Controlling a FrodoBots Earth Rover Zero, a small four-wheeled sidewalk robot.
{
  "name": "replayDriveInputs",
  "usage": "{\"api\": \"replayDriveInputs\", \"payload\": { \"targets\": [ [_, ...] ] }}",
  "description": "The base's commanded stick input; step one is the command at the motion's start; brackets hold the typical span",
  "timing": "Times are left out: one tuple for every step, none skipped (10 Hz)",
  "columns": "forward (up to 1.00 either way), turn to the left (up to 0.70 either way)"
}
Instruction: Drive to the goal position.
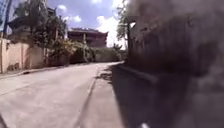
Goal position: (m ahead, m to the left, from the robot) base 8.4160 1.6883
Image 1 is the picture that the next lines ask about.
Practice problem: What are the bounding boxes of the dark concrete wall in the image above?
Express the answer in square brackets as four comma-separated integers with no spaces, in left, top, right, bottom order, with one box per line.
[125,0,224,128]

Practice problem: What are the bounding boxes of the grey concrete road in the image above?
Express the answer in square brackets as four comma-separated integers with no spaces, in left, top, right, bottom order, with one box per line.
[0,61,188,128]

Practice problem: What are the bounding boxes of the green bushes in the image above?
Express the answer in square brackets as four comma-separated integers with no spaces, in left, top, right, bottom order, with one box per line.
[46,38,128,66]

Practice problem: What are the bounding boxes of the red-roofed building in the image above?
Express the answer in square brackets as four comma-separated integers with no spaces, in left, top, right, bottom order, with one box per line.
[67,27,110,49]

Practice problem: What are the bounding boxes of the tree beside dark wall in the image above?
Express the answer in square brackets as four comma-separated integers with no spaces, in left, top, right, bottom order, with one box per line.
[115,0,132,51]

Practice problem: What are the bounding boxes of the tall tree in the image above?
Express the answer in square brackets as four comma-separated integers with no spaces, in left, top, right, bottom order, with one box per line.
[13,0,68,49]

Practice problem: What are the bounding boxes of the beige boundary wall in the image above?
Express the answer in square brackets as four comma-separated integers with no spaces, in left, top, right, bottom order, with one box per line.
[0,37,48,74]

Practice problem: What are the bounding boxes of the pole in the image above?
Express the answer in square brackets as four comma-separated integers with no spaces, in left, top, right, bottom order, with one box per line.
[1,0,13,39]

